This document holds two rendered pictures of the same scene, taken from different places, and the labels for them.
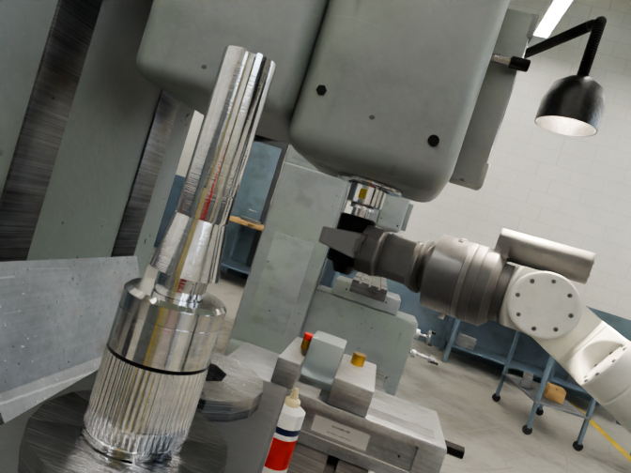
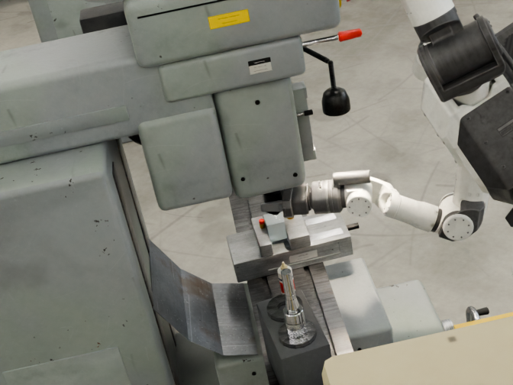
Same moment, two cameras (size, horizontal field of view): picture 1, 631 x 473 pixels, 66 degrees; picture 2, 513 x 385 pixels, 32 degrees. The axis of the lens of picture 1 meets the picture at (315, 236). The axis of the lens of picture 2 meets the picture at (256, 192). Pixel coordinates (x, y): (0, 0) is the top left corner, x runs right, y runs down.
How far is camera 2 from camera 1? 1.92 m
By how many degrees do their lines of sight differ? 33
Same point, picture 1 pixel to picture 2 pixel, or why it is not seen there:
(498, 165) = not seen: outside the picture
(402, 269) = (304, 210)
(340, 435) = (304, 257)
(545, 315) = (361, 210)
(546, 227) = not seen: outside the picture
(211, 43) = (191, 189)
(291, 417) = not seen: hidden behind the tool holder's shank
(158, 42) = (168, 199)
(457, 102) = (297, 157)
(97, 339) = (178, 291)
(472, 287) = (333, 206)
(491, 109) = (305, 131)
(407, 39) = (266, 147)
